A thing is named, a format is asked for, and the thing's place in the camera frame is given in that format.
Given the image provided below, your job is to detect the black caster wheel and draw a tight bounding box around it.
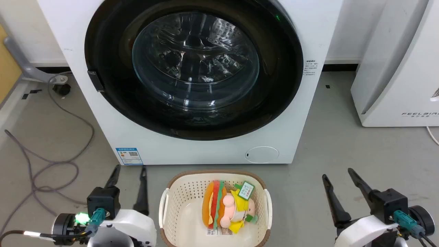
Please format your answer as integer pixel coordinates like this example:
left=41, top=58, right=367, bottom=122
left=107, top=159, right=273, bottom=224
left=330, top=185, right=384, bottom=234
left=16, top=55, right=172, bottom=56
left=52, top=83, right=72, bottom=96

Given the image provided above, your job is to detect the cream perforated laundry basket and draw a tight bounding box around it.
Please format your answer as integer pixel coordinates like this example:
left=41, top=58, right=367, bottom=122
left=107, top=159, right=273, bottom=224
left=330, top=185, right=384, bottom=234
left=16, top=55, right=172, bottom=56
left=158, top=170, right=273, bottom=247

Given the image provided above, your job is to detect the small printed warning label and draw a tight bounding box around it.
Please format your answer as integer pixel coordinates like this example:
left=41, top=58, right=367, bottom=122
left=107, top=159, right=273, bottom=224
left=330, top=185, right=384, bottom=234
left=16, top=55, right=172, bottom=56
left=304, top=60, right=320, bottom=77

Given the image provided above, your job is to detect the yellow wooden board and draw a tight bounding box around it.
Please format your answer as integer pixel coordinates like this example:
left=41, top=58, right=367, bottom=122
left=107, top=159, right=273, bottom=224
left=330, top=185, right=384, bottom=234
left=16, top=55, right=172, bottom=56
left=0, top=23, right=23, bottom=104

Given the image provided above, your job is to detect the black door handle latch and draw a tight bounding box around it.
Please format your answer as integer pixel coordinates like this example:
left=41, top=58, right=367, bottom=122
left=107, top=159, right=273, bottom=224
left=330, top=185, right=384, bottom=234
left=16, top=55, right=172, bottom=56
left=87, top=70, right=105, bottom=93

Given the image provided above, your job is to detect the teal left cable connector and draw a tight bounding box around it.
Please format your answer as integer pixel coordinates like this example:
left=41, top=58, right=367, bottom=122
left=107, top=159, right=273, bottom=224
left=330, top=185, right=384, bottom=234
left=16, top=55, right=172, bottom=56
left=85, top=207, right=106, bottom=238

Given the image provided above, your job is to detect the blue energy label sticker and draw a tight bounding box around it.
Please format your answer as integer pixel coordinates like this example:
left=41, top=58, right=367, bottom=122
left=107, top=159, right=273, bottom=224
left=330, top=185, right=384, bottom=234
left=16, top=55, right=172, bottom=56
left=116, top=148, right=144, bottom=166

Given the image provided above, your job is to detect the grey floor cable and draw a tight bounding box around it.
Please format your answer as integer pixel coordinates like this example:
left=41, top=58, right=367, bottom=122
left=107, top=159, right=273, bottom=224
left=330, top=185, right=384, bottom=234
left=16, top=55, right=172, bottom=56
left=0, top=73, right=95, bottom=237

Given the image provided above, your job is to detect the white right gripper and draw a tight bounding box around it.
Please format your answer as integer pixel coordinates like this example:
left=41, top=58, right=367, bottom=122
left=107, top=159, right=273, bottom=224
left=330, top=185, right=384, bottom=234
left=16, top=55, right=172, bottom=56
left=322, top=168, right=401, bottom=247

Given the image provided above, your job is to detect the green paper hang tag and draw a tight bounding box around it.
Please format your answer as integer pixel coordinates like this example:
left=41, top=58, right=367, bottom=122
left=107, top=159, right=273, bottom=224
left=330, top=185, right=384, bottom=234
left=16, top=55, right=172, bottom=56
left=238, top=181, right=256, bottom=201

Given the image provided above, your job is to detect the teal cable connector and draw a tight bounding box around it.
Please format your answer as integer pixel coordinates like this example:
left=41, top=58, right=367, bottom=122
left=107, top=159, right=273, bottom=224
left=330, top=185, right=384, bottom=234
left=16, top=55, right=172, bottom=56
left=85, top=207, right=106, bottom=238
left=393, top=210, right=426, bottom=239

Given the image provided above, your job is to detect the white power cable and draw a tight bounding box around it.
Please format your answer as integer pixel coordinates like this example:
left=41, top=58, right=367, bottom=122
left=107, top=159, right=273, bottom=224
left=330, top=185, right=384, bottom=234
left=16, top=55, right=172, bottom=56
left=426, top=126, right=439, bottom=146

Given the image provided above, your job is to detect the white air purifier appliance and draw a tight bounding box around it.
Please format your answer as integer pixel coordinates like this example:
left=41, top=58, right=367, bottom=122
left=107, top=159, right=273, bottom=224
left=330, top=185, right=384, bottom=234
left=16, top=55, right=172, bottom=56
left=350, top=0, right=439, bottom=128

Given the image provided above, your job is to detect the grey metal stand leg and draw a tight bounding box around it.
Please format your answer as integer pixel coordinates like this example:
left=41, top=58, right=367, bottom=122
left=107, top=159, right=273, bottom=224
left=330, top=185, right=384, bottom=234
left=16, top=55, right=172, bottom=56
left=3, top=36, right=69, bottom=85

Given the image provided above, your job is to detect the black round glass washer door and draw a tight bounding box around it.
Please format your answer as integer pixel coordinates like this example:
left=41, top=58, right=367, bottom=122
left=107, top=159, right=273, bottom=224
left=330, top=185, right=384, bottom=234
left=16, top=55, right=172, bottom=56
left=84, top=0, right=304, bottom=141

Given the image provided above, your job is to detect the round white filter cover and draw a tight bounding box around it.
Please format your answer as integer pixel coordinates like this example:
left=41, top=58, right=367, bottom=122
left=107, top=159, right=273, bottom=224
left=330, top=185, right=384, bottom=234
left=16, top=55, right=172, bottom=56
left=245, top=146, right=280, bottom=164

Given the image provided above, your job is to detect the teal right cable connector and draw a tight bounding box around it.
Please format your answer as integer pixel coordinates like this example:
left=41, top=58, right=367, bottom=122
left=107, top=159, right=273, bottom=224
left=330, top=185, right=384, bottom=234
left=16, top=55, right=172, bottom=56
left=393, top=210, right=426, bottom=239

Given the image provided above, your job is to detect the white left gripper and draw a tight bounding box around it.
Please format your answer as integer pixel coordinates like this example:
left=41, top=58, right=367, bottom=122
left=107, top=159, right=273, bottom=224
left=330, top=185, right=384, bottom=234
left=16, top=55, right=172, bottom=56
left=87, top=164, right=157, bottom=247

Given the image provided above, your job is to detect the black cable with white tag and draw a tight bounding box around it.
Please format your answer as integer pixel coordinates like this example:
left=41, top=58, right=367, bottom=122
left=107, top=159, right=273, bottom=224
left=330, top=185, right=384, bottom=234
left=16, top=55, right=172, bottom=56
left=0, top=229, right=93, bottom=247

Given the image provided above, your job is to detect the white barcode sticker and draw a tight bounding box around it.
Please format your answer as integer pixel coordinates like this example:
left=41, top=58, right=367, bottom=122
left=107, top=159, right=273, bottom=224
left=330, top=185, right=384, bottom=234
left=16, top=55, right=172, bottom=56
left=206, top=228, right=233, bottom=237

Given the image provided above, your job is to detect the doll in yellow clothes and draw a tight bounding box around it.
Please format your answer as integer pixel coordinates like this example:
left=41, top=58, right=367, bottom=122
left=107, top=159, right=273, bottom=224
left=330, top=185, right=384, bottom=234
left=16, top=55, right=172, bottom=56
left=219, top=184, right=260, bottom=234

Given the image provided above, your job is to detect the plush hamburger toy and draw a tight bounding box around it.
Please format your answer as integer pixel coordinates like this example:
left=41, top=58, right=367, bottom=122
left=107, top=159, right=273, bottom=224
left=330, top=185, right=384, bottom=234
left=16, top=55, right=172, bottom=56
left=202, top=180, right=228, bottom=230

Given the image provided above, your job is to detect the white front-load washing machine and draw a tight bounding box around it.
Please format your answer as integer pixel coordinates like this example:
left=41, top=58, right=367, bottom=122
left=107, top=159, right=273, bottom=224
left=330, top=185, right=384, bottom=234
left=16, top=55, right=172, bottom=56
left=37, top=0, right=343, bottom=166

